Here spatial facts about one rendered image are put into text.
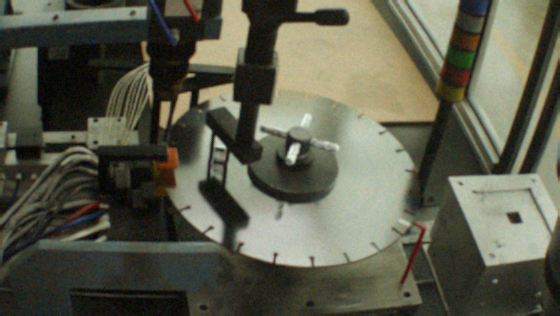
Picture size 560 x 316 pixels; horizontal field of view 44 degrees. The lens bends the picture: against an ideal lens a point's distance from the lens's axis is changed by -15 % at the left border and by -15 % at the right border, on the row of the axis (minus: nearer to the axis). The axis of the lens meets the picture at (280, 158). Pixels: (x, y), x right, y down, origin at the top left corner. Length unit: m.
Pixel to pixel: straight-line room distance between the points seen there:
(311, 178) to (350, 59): 0.67
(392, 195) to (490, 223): 0.18
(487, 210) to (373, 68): 0.58
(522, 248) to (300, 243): 0.34
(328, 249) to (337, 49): 0.79
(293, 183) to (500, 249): 0.31
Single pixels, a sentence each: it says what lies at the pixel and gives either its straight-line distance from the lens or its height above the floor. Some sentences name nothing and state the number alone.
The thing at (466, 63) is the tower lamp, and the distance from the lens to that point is 1.13.
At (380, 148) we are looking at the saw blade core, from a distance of 1.06.
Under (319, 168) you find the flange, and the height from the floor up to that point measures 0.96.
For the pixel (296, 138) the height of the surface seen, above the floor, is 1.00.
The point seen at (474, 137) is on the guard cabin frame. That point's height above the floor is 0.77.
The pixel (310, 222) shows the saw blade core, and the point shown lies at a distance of 0.93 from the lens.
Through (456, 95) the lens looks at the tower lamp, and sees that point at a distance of 1.16.
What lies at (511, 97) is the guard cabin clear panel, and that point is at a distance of 1.37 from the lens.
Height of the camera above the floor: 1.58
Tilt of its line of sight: 39 degrees down
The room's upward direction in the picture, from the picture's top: 11 degrees clockwise
